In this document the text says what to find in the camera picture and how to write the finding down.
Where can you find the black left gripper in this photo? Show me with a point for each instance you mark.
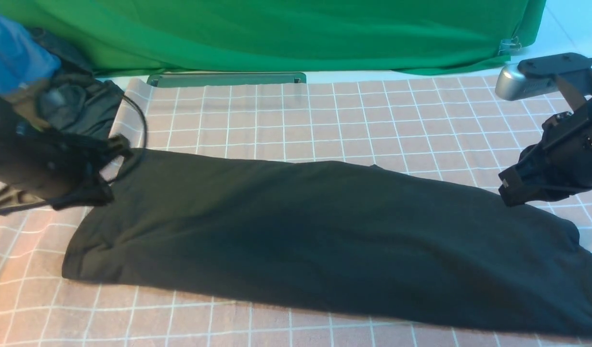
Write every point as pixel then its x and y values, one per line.
pixel 59 170

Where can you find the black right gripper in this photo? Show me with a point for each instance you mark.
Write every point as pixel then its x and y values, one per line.
pixel 558 166

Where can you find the gray long-sleeved shirt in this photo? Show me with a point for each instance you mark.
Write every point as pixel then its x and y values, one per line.
pixel 339 237

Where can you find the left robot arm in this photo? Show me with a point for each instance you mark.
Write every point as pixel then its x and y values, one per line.
pixel 2 125

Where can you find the dark gray crumpled garment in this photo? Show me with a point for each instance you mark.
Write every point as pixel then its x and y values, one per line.
pixel 90 105

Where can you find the blue garment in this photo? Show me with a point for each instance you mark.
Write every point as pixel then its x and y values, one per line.
pixel 23 62

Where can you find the metal binder clip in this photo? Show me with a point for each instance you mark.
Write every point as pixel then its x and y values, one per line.
pixel 509 46

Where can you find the green backdrop cloth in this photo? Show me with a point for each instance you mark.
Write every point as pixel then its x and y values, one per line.
pixel 421 37

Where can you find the green metal bar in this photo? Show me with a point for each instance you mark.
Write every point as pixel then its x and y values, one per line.
pixel 198 79

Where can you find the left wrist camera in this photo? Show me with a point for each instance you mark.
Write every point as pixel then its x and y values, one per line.
pixel 33 100

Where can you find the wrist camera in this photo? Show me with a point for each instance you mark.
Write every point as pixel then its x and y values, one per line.
pixel 568 73
pixel 33 100

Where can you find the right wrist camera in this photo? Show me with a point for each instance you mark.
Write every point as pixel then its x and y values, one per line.
pixel 568 73

